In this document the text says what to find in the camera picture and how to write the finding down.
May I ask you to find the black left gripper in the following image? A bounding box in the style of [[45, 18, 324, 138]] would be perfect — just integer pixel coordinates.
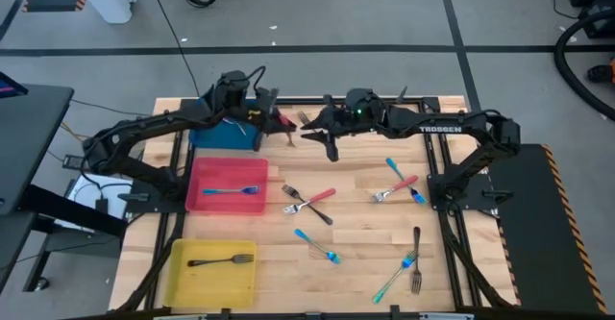
[[242, 87, 298, 136]]

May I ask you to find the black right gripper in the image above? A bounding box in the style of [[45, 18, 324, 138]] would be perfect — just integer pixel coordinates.
[[300, 87, 388, 163]]

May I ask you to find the black metal fork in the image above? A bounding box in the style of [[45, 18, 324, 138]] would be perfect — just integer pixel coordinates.
[[286, 110, 312, 148], [185, 253, 256, 268], [281, 184, 334, 227], [410, 226, 424, 296]]

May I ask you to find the iridescent blue fork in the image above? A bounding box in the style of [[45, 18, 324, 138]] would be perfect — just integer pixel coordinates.
[[201, 185, 261, 197], [384, 157, 429, 206], [371, 250, 419, 306], [293, 228, 344, 266]]

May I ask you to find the blue plastic bin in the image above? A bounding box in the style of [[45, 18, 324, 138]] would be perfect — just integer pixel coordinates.
[[187, 96, 266, 152]]

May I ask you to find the red translucent plastic bin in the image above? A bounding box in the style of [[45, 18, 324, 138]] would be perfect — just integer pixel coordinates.
[[184, 156, 270, 216]]

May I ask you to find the yellow translucent plastic bin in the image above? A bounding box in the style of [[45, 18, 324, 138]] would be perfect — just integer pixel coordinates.
[[162, 237, 258, 310]]

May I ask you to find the white box under table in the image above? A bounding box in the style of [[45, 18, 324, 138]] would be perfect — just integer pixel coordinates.
[[66, 173, 134, 234]]

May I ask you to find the black power brick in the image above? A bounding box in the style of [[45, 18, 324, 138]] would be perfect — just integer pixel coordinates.
[[61, 154, 102, 170]]

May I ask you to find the dark grey desk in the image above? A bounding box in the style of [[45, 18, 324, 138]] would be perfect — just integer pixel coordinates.
[[0, 83, 129, 292]]

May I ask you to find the black desk monitor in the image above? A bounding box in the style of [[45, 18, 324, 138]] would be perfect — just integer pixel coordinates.
[[0, 71, 29, 100]]

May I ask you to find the orange and black shop vacuum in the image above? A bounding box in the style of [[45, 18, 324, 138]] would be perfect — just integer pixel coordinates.
[[585, 58, 615, 85]]

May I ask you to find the black aluminium table frame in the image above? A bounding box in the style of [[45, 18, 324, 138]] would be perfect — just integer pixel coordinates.
[[114, 96, 520, 320]]

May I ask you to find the black floor cable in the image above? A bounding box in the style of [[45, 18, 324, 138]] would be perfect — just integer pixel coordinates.
[[145, 0, 202, 98]]

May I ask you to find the yellow floor cable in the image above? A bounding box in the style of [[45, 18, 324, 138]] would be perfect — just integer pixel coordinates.
[[59, 120, 92, 142]]

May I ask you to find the black vacuum hose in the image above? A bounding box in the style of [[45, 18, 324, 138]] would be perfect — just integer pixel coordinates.
[[553, 8, 615, 122]]

